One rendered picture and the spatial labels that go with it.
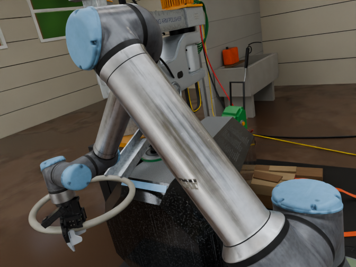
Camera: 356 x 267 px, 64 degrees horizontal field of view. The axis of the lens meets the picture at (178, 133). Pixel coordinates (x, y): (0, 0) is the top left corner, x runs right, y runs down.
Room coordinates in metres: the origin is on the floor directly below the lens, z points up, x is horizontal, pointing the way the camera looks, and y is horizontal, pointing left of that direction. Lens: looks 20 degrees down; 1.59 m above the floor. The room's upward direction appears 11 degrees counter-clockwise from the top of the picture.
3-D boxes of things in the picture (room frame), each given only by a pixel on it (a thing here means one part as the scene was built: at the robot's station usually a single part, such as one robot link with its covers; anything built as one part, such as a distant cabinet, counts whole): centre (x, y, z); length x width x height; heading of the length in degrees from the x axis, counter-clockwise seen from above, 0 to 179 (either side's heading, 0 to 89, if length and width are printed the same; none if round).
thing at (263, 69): (4.99, -1.42, 0.43); 1.30 x 0.62 x 0.86; 139
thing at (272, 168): (2.44, -0.94, 0.13); 0.25 x 0.10 x 0.01; 63
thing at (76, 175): (0.92, 0.39, 1.18); 0.12 x 0.12 x 0.09; 48
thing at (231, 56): (5.04, -1.18, 1.00); 0.50 x 0.22 x 0.33; 139
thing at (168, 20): (2.05, -0.02, 1.63); 0.96 x 0.25 x 0.17; 149
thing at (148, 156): (1.75, 0.16, 0.86); 0.21 x 0.21 x 0.01
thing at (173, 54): (2.07, -0.05, 1.32); 0.74 x 0.23 x 0.49; 149
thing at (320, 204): (0.55, -0.26, 1.11); 0.17 x 0.15 x 0.18; 138
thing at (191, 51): (2.31, -0.18, 1.36); 0.19 x 0.19 x 0.20
